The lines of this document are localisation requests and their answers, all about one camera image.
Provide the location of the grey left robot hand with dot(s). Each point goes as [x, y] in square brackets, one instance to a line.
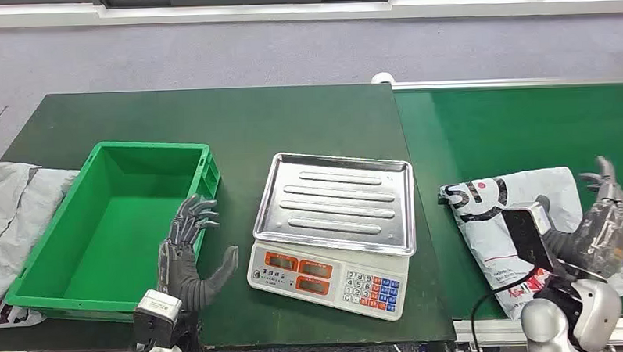
[183, 272]

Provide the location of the white window sill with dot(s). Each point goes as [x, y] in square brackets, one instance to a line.
[233, 12]

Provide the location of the white conveyor roller cap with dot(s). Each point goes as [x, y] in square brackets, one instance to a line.
[382, 78]

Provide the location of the grey printed poly mailer parcel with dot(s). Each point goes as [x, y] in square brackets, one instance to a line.
[489, 231]

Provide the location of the green plastic crate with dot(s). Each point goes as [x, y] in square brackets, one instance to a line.
[111, 239]

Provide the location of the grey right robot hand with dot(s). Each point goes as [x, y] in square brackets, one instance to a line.
[604, 237]

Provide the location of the light grey poly mailer bag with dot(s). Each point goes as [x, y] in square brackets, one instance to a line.
[1, 196]

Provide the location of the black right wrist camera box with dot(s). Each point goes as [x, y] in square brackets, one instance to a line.
[526, 235]

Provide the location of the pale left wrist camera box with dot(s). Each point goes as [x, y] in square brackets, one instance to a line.
[158, 315]

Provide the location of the green conveyor belt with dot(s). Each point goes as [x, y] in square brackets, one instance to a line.
[496, 132]

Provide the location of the white electronic scale steel pan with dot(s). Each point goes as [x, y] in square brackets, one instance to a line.
[334, 221]

